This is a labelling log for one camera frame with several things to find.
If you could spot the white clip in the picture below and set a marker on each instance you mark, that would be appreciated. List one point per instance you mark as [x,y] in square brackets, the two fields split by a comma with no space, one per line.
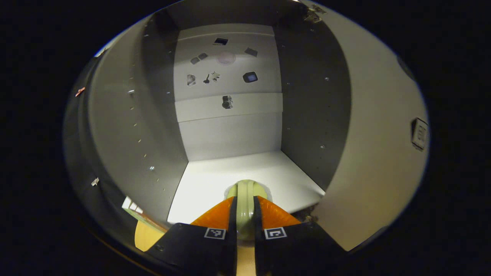
[94,181]

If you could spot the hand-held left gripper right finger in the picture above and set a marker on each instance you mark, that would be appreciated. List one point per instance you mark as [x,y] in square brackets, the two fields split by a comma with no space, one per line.
[291,249]

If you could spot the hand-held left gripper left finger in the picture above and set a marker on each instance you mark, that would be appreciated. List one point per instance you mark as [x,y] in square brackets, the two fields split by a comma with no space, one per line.
[195,249]

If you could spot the beige cabinet door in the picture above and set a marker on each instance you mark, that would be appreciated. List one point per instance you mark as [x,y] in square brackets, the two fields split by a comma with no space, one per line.
[376,153]

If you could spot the grey cabinet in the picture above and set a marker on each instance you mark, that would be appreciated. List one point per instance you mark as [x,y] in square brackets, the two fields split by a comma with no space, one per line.
[230,130]

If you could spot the white carton box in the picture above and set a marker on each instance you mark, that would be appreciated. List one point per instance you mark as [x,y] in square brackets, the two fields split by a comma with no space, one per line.
[133,206]
[127,202]
[138,210]

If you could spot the orange clip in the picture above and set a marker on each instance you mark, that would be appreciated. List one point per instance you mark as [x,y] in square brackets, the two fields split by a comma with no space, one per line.
[80,91]

